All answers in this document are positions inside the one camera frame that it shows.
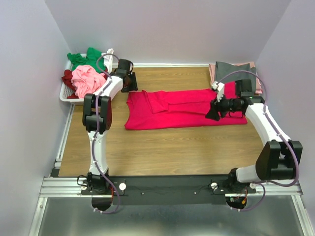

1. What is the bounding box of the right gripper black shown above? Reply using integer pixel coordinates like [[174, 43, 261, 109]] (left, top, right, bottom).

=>
[[205, 91, 241, 121]]

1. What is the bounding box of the crimson red t shirt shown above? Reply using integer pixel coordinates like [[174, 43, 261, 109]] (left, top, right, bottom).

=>
[[125, 88, 248, 130]]

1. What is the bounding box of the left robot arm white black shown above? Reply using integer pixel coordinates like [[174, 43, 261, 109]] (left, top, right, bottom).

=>
[[80, 59, 138, 195]]

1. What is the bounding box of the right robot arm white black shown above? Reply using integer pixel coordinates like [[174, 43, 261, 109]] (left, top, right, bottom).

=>
[[205, 80, 303, 193]]

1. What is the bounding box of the folded grey t shirt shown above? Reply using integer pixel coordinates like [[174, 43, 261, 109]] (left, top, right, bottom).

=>
[[214, 61, 261, 93]]

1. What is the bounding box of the folded dusty pink t shirt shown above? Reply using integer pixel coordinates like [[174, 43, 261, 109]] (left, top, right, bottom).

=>
[[209, 61, 262, 94]]

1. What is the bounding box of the light pink t shirt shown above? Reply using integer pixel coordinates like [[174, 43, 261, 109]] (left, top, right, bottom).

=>
[[71, 65, 107, 99]]

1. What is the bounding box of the green t shirt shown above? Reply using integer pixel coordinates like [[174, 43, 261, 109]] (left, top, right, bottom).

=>
[[67, 47, 108, 73]]

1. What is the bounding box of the dark red t shirt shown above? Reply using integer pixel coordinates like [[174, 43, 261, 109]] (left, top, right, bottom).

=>
[[62, 69, 77, 99]]

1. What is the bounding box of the white plastic laundry basket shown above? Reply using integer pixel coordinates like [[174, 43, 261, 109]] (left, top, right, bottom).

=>
[[59, 53, 114, 106]]

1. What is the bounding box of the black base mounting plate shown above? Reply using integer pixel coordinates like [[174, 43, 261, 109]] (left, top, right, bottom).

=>
[[77, 174, 256, 210]]

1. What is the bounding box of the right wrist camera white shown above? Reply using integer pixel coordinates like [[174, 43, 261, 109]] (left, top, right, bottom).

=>
[[211, 81, 224, 102]]

